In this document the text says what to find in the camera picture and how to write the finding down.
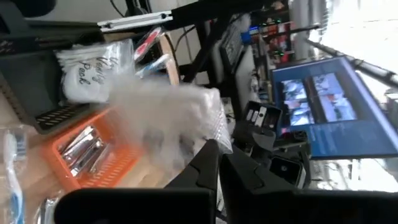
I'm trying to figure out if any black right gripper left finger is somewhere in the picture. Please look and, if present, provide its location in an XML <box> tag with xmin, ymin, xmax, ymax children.
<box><xmin>54</xmin><ymin>139</ymin><xmax>220</xmax><ymax>224</ymax></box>

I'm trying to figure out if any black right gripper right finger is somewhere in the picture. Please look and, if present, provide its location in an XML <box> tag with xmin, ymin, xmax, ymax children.
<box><xmin>220</xmin><ymin>146</ymin><xmax>398</xmax><ymax>224</ymax></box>

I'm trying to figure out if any clear bag with white contents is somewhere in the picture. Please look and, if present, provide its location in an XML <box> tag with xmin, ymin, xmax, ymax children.
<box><xmin>107</xmin><ymin>76</ymin><xmax>233</xmax><ymax>178</ymax></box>

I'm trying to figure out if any white vanity pack bag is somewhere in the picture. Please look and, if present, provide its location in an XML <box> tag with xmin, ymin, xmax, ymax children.
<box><xmin>55</xmin><ymin>39</ymin><xmax>136</xmax><ymax>104</ymax></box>

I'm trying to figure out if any bagged orange white razor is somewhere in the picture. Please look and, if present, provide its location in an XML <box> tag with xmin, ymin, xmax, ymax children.
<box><xmin>132</xmin><ymin>26</ymin><xmax>165</xmax><ymax>62</ymax></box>

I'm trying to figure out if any orange plastic basket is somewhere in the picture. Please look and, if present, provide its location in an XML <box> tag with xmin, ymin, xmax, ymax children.
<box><xmin>40</xmin><ymin>107</ymin><xmax>146</xmax><ymax>191</ymax></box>

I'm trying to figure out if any monitor with blue screen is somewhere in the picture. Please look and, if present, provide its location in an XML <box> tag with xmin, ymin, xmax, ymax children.
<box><xmin>269</xmin><ymin>55</ymin><xmax>398</xmax><ymax>160</ymax></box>

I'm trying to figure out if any black keyboard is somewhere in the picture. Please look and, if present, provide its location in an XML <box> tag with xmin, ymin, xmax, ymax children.
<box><xmin>219</xmin><ymin>21</ymin><xmax>248</xmax><ymax>74</ymax></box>

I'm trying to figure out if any black metal pole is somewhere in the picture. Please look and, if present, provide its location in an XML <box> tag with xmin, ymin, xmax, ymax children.
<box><xmin>306</xmin><ymin>39</ymin><xmax>398</xmax><ymax>90</ymax></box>

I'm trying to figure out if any aluminium profile bar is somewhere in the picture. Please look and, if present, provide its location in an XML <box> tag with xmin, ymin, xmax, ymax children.
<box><xmin>97</xmin><ymin>10</ymin><xmax>174</xmax><ymax>32</ymax></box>

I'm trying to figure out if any black plastic basket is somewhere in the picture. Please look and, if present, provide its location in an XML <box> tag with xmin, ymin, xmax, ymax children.
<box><xmin>0</xmin><ymin>20</ymin><xmax>106</xmax><ymax>135</ymax></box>

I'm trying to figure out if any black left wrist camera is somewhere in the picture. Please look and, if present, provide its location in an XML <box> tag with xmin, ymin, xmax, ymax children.
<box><xmin>269</xmin><ymin>154</ymin><xmax>308</xmax><ymax>190</ymax></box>

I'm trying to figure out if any black frame post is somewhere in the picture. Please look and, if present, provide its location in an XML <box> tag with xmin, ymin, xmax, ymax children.
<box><xmin>169</xmin><ymin>0</ymin><xmax>271</xmax><ymax>31</ymax></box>

